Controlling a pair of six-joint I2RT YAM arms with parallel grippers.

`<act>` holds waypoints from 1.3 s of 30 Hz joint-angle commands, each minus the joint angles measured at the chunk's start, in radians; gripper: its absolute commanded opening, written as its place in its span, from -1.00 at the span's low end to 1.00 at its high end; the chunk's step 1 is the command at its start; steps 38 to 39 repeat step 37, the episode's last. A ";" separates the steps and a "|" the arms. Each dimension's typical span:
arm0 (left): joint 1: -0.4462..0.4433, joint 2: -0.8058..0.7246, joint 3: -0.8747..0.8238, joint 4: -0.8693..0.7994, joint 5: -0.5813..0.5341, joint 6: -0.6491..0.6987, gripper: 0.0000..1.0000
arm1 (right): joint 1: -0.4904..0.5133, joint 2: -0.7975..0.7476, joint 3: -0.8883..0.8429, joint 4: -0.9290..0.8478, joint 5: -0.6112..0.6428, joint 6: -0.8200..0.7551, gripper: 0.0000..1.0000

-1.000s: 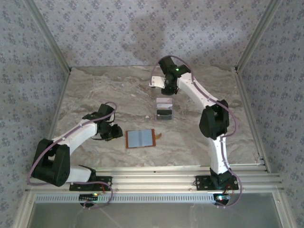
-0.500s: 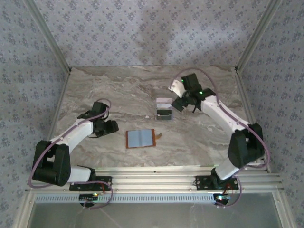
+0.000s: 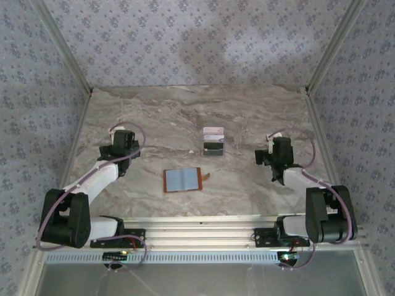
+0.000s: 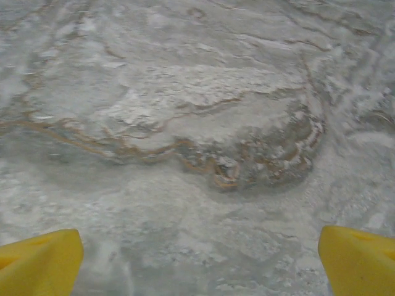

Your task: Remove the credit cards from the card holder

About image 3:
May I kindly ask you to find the grey metal panel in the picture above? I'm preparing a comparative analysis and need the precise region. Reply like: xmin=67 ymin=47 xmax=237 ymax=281
xmin=33 ymin=250 xmax=368 ymax=296

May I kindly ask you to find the aluminium frame post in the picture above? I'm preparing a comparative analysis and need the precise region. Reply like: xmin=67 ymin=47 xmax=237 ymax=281
xmin=30 ymin=0 xmax=94 ymax=95
xmin=304 ymin=0 xmax=370 ymax=95

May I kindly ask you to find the aluminium side rail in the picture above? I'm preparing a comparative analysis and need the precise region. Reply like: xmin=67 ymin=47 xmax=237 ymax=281
xmin=48 ymin=89 xmax=93 ymax=228
xmin=304 ymin=88 xmax=352 ymax=226

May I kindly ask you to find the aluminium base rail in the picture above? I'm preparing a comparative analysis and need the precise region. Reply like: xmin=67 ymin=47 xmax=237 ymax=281
xmin=32 ymin=214 xmax=370 ymax=250

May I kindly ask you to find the black circuit board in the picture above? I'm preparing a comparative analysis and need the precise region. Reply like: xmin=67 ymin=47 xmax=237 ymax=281
xmin=102 ymin=251 xmax=129 ymax=260
xmin=277 ymin=251 xmax=300 ymax=263

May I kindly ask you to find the clear acrylic card stand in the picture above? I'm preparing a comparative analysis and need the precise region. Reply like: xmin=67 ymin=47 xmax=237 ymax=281
xmin=201 ymin=125 xmax=227 ymax=157

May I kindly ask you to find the brown leather card holder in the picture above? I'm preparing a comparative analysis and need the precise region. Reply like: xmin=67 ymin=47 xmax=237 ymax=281
xmin=162 ymin=167 xmax=212 ymax=194

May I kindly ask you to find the grey slotted cable duct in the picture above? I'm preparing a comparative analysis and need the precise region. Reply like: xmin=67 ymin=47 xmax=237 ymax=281
xmin=44 ymin=251 xmax=281 ymax=265

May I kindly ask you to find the black left circuit board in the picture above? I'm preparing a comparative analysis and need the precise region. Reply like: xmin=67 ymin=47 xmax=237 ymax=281
xmin=102 ymin=251 xmax=129 ymax=260

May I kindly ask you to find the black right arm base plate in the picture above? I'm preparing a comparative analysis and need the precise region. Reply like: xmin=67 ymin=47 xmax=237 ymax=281
xmin=253 ymin=227 xmax=311 ymax=247

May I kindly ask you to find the black right circuit board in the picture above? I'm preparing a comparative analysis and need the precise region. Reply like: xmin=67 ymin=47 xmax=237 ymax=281
xmin=277 ymin=251 xmax=300 ymax=263

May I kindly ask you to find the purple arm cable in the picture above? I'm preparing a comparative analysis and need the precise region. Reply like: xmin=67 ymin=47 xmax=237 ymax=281
xmin=35 ymin=121 xmax=148 ymax=273
xmin=268 ymin=128 xmax=356 ymax=271

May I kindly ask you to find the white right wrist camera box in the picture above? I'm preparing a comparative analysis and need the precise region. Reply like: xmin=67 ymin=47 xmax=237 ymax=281
xmin=266 ymin=131 xmax=282 ymax=154

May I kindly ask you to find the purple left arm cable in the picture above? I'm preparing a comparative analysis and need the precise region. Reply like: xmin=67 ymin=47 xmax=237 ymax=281
xmin=35 ymin=121 xmax=148 ymax=273

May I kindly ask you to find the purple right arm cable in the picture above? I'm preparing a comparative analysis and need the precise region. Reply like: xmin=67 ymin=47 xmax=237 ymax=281
xmin=268 ymin=128 xmax=356 ymax=271

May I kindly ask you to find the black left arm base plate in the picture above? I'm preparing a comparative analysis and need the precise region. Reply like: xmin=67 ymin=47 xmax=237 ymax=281
xmin=89 ymin=228 xmax=146 ymax=249

